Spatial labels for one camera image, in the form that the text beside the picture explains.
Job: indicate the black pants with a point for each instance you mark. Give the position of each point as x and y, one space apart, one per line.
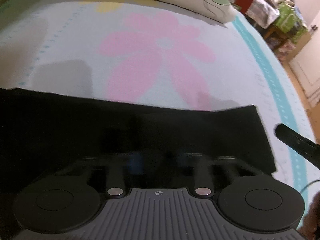
60 155

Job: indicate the light blue flower blanket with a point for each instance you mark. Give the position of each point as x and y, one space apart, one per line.
154 54

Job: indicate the green storage box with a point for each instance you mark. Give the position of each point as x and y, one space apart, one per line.
291 22

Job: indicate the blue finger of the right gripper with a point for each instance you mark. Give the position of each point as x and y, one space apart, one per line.
302 145

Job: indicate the grey checked cloth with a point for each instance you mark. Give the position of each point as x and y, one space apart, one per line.
265 12

